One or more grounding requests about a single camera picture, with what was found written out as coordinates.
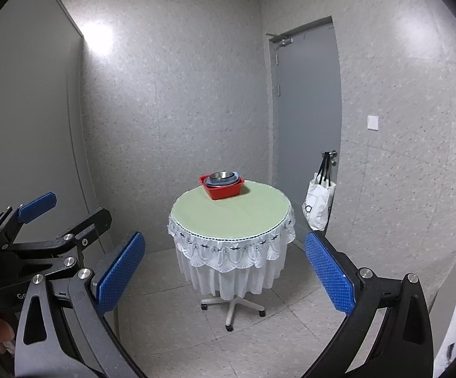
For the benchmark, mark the blue square plastic bowl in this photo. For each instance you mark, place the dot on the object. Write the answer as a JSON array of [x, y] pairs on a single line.
[[212, 184]]

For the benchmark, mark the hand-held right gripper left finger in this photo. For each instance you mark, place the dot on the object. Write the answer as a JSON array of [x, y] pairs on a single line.
[[119, 271]]

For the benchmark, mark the white wheeled table base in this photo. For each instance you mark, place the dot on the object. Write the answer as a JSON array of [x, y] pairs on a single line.
[[230, 315]]

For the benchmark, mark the metal door closer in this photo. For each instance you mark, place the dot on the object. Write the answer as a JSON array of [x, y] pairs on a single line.
[[281, 40]]

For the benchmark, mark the large steel bowl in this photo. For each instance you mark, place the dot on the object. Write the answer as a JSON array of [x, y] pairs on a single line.
[[233, 176]]

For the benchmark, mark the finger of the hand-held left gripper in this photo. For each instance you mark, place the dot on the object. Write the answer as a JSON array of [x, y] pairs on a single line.
[[37, 206], [90, 226]]

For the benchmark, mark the person's left hand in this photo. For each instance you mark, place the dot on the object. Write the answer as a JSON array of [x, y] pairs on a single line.
[[1, 330]]

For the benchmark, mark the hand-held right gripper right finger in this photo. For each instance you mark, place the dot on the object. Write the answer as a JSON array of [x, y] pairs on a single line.
[[328, 275]]

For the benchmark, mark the white wall switch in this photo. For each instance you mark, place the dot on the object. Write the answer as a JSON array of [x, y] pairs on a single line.
[[373, 122]]

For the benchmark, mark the grey door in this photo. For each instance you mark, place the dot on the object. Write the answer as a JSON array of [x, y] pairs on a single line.
[[306, 106]]

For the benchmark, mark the red plastic basin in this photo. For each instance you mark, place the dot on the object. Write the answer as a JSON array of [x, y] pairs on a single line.
[[224, 193]]

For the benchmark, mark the white tote bag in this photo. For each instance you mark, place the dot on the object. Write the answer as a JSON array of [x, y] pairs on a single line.
[[318, 204]]

